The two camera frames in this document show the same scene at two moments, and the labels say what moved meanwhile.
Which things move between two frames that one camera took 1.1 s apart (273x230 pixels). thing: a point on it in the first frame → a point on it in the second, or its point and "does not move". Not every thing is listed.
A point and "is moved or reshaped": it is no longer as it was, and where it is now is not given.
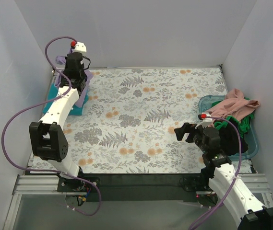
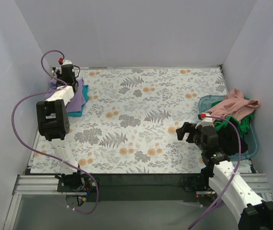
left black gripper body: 73,57 → 61,74
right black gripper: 189,135 does not move
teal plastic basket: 205,102 does not move
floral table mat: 131,128 does not move
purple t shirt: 62,60 is moved or reshaped
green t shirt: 243,124 does not move
